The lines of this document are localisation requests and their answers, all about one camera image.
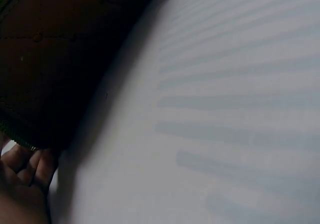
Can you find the brown quilted cloth green trim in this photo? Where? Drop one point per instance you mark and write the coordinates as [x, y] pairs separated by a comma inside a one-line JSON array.
[[55, 59]]

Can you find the person's left fingers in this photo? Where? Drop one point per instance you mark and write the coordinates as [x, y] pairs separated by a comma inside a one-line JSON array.
[[41, 167]]

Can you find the person's left hand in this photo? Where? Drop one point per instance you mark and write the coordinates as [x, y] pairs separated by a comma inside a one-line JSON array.
[[17, 199]]

